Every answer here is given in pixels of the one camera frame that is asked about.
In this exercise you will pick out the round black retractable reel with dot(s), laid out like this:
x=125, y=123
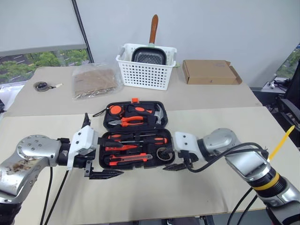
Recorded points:
x=40, y=86

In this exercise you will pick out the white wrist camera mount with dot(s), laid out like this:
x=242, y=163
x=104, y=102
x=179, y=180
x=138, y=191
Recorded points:
x=185, y=141
x=83, y=140

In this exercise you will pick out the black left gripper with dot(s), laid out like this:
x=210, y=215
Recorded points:
x=82, y=161

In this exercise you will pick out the orange black tape measure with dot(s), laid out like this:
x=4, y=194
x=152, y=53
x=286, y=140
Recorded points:
x=114, y=110

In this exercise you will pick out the grey tape roll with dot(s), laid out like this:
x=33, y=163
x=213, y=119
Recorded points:
x=159, y=156

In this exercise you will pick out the orange test pen screwdriver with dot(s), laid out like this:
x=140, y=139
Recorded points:
x=119, y=148

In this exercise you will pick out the orange black utility knife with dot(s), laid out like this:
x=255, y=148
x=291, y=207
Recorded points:
x=127, y=159

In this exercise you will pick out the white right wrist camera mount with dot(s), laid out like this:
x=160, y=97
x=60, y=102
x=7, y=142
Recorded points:
x=185, y=141

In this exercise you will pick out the grey side desk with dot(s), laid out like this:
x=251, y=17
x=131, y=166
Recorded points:
x=260, y=89

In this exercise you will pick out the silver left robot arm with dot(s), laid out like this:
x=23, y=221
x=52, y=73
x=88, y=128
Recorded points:
x=28, y=152

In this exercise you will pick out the dark frame under table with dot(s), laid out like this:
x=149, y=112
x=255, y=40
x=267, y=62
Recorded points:
x=187, y=221

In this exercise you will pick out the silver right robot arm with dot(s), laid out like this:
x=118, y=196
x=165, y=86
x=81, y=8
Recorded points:
x=220, y=139

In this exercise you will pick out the black tool case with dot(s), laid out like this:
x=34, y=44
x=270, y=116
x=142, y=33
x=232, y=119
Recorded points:
x=161, y=112

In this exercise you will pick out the thin shaft orange black screwdriver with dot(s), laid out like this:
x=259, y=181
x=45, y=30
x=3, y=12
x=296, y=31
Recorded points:
x=122, y=136

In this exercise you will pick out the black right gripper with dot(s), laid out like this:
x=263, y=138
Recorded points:
x=188, y=157

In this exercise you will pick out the black diagonal pole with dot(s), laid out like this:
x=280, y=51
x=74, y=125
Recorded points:
x=82, y=30

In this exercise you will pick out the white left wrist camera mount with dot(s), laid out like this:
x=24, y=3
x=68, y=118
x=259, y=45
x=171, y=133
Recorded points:
x=83, y=140

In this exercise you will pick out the clear bag with brown contents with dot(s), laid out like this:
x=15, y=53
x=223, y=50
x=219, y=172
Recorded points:
x=93, y=80

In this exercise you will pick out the brown cardboard box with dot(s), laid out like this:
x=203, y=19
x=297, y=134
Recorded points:
x=207, y=71

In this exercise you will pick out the white perforated plastic basket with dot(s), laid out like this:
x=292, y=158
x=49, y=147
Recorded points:
x=143, y=76

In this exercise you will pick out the white roller blind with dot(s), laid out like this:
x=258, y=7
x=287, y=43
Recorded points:
x=35, y=23

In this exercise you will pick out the thick shaft orange black screwdriver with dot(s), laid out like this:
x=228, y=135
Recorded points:
x=155, y=140

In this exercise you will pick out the black office chair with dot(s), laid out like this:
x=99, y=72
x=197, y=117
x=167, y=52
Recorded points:
x=289, y=110

